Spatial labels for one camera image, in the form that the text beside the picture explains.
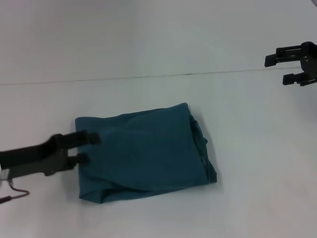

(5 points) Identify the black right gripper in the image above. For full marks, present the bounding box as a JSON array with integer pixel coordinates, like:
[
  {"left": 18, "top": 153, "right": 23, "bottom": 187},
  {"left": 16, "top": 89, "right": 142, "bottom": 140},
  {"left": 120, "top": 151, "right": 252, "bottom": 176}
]
[{"left": 264, "top": 41, "right": 317, "bottom": 87}]

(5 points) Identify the left gripper cable with plug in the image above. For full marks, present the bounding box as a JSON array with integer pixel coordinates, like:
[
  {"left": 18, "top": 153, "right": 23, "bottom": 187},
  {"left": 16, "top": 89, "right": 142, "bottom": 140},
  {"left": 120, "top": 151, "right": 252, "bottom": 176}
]
[{"left": 0, "top": 178, "right": 31, "bottom": 204}]

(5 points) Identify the teal blue printed T-shirt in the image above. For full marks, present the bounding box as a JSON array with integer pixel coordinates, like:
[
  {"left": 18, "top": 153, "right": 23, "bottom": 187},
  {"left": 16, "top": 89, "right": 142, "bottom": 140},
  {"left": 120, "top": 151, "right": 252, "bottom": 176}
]
[{"left": 74, "top": 102, "right": 218, "bottom": 205}]

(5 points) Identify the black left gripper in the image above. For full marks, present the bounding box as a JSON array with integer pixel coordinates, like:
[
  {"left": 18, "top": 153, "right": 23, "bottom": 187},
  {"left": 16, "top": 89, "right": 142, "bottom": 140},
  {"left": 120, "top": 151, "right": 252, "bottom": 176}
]
[{"left": 0, "top": 131, "right": 102, "bottom": 179}]

